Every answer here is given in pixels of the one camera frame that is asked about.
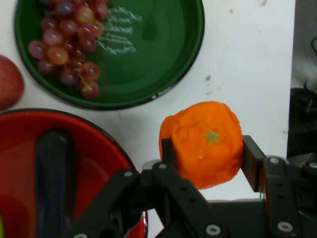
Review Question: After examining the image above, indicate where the red grape bunch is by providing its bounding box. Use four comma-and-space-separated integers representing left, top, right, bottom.
27, 0, 111, 100

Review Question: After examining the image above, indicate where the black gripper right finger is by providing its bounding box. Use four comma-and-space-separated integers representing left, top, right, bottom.
242, 134, 317, 238

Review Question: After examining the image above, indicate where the purple eggplant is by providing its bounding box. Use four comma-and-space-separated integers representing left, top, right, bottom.
34, 128, 76, 238

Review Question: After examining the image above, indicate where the red potato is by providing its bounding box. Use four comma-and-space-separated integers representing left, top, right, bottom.
0, 55, 25, 111

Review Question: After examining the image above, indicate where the red round plate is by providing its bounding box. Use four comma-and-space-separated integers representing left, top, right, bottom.
0, 108, 150, 238

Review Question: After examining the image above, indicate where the orange mandarin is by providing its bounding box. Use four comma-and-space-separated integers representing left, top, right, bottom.
158, 101, 245, 190

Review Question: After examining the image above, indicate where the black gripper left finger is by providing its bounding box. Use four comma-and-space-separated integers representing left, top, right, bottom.
70, 137, 231, 238

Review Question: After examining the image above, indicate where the black equipment on floor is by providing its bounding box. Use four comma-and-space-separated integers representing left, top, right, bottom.
288, 83, 317, 159

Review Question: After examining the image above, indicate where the dark green round plate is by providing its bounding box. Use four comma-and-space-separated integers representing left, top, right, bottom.
14, 0, 206, 111

